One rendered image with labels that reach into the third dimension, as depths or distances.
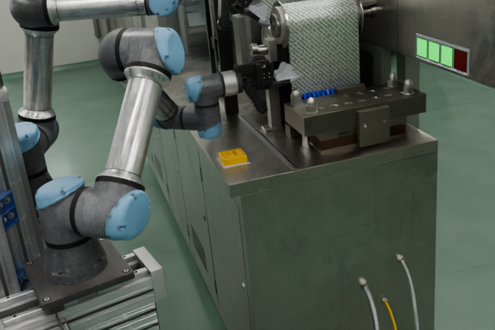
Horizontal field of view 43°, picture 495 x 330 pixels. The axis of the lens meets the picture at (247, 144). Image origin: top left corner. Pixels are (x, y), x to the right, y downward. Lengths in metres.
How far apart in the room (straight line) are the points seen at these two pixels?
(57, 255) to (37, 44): 0.72
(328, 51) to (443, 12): 0.41
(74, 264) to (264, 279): 0.61
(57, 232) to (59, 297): 0.15
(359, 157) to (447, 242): 1.42
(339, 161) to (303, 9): 0.49
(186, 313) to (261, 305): 0.89
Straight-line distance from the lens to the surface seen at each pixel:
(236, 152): 1.87
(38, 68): 2.03
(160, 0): 1.75
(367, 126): 1.87
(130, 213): 1.43
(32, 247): 1.79
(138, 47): 1.57
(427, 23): 1.85
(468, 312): 2.76
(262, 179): 1.75
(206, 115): 1.88
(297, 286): 1.96
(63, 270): 1.58
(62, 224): 1.51
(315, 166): 1.80
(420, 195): 2.02
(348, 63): 2.04
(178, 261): 3.16
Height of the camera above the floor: 1.63
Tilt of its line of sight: 21 degrees down
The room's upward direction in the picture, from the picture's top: 6 degrees counter-clockwise
